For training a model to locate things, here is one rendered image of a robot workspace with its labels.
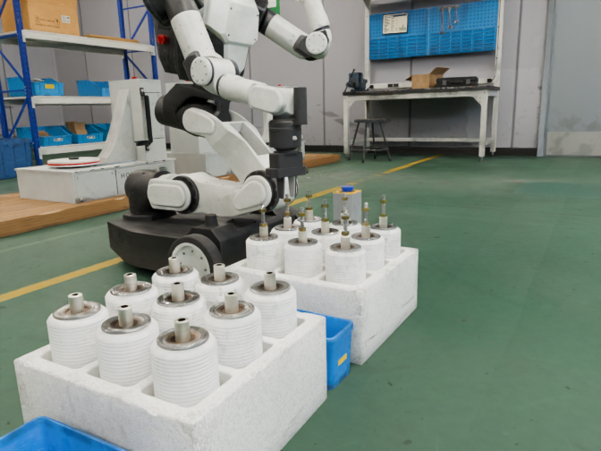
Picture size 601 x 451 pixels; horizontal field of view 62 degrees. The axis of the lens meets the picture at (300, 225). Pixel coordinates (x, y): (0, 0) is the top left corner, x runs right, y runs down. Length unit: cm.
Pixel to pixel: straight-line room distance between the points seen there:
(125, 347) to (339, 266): 54
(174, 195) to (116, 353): 111
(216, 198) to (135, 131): 189
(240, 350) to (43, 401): 33
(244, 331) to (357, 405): 34
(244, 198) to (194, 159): 234
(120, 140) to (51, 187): 56
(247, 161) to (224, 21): 44
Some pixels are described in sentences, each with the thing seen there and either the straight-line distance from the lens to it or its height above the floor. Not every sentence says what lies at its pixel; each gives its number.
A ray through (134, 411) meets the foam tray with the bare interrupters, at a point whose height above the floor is 17.
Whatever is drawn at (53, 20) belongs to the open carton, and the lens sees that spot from 649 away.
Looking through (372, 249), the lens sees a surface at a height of 23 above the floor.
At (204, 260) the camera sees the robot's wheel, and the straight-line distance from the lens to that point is 159.
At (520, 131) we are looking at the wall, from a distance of 623.
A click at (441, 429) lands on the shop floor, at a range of 102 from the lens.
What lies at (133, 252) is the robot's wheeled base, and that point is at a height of 9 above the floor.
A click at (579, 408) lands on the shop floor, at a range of 116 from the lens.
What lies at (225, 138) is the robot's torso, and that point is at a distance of 171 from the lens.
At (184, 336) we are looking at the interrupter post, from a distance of 76.
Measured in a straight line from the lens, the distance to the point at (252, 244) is 128.
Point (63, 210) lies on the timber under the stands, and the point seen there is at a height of 7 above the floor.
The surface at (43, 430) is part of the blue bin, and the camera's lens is 93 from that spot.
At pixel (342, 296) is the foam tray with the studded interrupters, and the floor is 16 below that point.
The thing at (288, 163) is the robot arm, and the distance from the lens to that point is 135.
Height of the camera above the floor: 57
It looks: 13 degrees down
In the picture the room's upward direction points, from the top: 2 degrees counter-clockwise
